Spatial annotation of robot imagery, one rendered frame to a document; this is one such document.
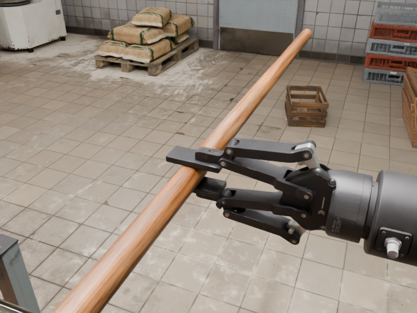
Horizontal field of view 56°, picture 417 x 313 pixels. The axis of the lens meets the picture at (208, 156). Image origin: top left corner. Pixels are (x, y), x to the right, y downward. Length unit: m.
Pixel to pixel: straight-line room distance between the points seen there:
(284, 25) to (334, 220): 4.79
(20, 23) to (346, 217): 5.47
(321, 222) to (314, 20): 4.71
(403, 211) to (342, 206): 0.06
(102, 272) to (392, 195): 0.28
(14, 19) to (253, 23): 2.97
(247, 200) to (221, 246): 1.65
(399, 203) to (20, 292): 0.71
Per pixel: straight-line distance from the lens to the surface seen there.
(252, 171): 0.45
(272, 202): 0.47
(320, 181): 0.44
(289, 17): 5.14
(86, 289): 0.35
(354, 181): 0.44
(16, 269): 0.86
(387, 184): 0.43
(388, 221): 0.42
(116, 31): 4.77
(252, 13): 5.24
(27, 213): 2.56
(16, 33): 5.75
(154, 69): 4.47
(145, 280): 1.99
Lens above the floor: 1.46
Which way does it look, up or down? 31 degrees down
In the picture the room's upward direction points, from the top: straight up
